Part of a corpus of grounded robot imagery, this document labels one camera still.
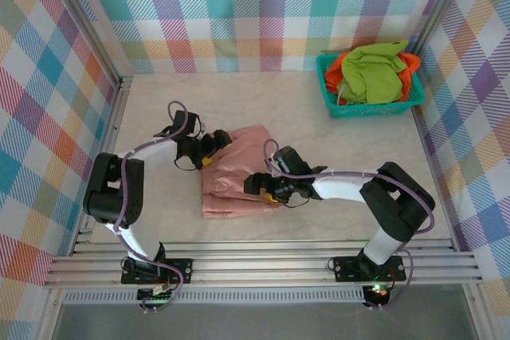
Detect pink shorts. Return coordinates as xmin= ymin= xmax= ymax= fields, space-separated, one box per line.
xmin=198 ymin=124 xmax=282 ymax=220

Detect lime green shorts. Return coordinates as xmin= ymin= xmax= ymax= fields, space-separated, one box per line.
xmin=337 ymin=39 xmax=411 ymax=106

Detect orange shorts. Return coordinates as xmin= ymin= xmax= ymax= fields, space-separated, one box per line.
xmin=324 ymin=52 xmax=422 ymax=103

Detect teal plastic basket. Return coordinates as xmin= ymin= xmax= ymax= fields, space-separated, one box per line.
xmin=316 ymin=52 xmax=426 ymax=119

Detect right circuit board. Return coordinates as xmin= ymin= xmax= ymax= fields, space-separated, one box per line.
xmin=364 ymin=283 xmax=390 ymax=305

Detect circuit board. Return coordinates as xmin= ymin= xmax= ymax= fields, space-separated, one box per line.
xmin=364 ymin=283 xmax=390 ymax=305
xmin=137 ymin=286 xmax=176 ymax=305

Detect left circuit board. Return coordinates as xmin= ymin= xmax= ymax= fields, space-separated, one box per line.
xmin=137 ymin=286 xmax=176 ymax=305

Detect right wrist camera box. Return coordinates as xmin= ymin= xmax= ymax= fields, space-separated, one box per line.
xmin=243 ymin=171 xmax=274 ymax=194

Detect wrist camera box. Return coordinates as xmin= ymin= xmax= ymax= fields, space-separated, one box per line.
xmin=243 ymin=171 xmax=274 ymax=194
xmin=213 ymin=128 xmax=233 ymax=149

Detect thin black right gripper wire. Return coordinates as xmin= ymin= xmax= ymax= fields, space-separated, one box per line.
xmin=284 ymin=190 xmax=312 ymax=209

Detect thin black gripper wire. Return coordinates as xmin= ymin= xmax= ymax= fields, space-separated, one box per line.
xmin=174 ymin=156 xmax=198 ymax=172
xmin=284 ymin=190 xmax=312 ymax=209

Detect thin black left gripper wire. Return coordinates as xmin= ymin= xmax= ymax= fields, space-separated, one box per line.
xmin=174 ymin=156 xmax=198 ymax=172

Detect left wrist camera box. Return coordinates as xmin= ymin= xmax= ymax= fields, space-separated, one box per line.
xmin=213 ymin=128 xmax=233 ymax=149

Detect aluminium front rail frame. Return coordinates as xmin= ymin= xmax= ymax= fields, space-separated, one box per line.
xmin=41 ymin=238 xmax=485 ymax=291

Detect aluminium side rail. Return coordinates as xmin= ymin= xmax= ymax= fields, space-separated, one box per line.
xmin=92 ymin=76 xmax=133 ymax=246
xmin=410 ymin=108 xmax=459 ymax=249

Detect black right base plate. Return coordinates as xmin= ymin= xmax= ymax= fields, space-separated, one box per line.
xmin=332 ymin=255 xmax=407 ymax=283

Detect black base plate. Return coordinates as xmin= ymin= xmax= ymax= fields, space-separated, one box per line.
xmin=120 ymin=258 xmax=194 ymax=286
xmin=332 ymin=255 xmax=407 ymax=283

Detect slotted grey cable duct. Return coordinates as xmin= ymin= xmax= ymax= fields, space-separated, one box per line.
xmin=61 ymin=290 xmax=367 ymax=305

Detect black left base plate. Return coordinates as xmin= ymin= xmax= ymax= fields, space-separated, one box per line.
xmin=120 ymin=258 xmax=194 ymax=286

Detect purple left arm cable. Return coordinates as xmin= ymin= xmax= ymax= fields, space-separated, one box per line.
xmin=113 ymin=100 xmax=193 ymax=314

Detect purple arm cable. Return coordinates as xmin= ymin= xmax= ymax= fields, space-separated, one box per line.
xmin=113 ymin=100 xmax=193 ymax=314
xmin=264 ymin=139 xmax=436 ymax=311

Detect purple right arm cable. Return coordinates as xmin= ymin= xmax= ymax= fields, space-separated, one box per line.
xmin=264 ymin=139 xmax=436 ymax=311

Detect aluminium corner post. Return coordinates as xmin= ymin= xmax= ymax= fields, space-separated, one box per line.
xmin=41 ymin=0 xmax=135 ymax=86
xmin=408 ymin=0 xmax=471 ymax=62

